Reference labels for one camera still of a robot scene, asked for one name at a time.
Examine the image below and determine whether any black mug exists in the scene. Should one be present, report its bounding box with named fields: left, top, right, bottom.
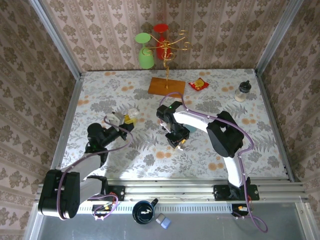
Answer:
left=131, top=198, right=160, bottom=225

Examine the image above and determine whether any wide aluminium base rail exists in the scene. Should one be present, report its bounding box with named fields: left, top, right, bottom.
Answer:
left=34, top=177, right=312, bottom=203

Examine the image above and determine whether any white slotted cable duct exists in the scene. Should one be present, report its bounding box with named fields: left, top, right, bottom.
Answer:
left=77, top=202, right=235, bottom=215

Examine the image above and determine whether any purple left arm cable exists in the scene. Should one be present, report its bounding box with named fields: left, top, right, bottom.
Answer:
left=56, top=115, right=133, bottom=222

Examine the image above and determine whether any glass jar with white grains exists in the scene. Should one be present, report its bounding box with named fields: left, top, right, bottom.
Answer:
left=234, top=80, right=251, bottom=103

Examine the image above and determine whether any aluminium side rail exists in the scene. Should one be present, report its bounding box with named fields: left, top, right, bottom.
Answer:
left=51, top=71, right=85, bottom=173
left=254, top=69, right=296, bottom=182

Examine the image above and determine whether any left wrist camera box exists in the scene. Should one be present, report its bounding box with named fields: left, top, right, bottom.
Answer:
left=106, top=111, right=126, bottom=124

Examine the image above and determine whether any floral tablecloth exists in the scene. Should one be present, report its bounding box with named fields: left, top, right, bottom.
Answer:
left=60, top=68, right=288, bottom=180

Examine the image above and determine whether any green wine glass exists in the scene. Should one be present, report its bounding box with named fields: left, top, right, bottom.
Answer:
left=134, top=32, right=155, bottom=70

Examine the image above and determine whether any gold glass rack wooden base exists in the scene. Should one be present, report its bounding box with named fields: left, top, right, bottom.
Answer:
left=142, top=29, right=192, bottom=98

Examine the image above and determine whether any small blue block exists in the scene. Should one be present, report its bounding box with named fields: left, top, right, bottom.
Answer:
left=160, top=216, right=172, bottom=230

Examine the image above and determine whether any black connector with wires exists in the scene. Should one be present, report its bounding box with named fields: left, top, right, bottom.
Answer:
left=231, top=203, right=253, bottom=221
left=91, top=194, right=120, bottom=222

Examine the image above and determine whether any grey metal shelf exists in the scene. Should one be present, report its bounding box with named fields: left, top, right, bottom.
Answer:
left=23, top=201, right=311, bottom=240

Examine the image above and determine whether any red snack packet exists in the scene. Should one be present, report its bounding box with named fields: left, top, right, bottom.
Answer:
left=187, top=77, right=210, bottom=93

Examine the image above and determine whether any red wine glass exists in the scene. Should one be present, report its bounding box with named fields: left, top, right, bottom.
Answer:
left=153, top=23, right=172, bottom=60

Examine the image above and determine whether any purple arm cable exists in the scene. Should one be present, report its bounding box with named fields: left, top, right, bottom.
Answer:
left=159, top=92, right=269, bottom=234
left=56, top=115, right=133, bottom=222

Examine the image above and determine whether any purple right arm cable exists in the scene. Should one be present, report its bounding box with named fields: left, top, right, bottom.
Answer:
left=159, top=92, right=269, bottom=234

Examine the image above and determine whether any aluminium frame post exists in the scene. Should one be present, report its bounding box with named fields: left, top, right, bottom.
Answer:
left=28, top=0, right=83, bottom=80
left=254, top=0, right=305, bottom=76

